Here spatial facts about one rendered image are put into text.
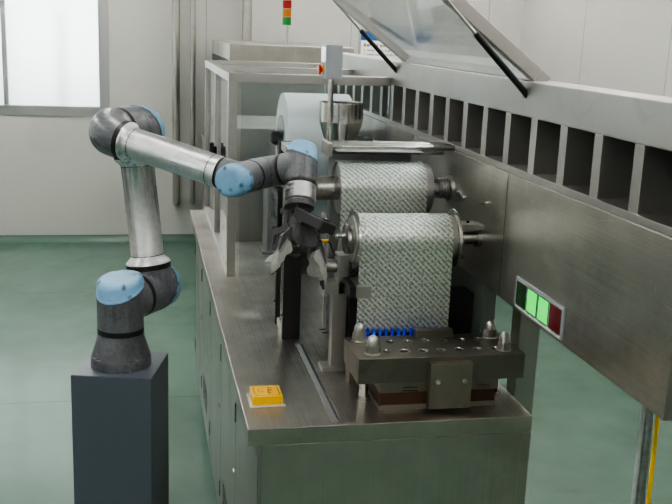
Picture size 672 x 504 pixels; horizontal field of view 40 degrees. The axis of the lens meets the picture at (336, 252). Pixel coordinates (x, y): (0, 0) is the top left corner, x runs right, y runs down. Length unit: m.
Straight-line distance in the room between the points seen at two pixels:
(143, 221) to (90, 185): 5.37
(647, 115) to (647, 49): 4.74
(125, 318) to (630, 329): 1.23
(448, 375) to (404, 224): 0.39
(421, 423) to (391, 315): 0.31
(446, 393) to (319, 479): 0.35
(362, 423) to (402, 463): 0.14
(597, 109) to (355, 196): 0.84
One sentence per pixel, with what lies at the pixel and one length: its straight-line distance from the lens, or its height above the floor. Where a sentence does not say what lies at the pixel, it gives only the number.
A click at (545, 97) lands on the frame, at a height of 1.63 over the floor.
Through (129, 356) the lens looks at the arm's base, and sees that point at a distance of 2.40.
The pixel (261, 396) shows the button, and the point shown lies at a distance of 2.18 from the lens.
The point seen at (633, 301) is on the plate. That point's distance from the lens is 1.72.
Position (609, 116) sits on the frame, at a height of 1.61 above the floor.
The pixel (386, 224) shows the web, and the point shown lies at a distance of 2.28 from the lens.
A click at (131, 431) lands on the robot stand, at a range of 2.43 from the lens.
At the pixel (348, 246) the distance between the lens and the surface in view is 2.28.
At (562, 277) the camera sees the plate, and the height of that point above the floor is 1.27.
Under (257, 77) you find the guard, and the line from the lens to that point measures 3.19.
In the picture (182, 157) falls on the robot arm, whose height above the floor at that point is 1.45.
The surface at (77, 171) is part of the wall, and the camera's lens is 7.80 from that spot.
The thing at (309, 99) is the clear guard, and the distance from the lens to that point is 3.23.
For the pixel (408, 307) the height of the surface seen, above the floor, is 1.09.
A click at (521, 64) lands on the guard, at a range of 2.17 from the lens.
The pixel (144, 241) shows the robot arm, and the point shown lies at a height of 1.20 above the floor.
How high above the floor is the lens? 1.75
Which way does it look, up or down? 13 degrees down
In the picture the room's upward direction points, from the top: 2 degrees clockwise
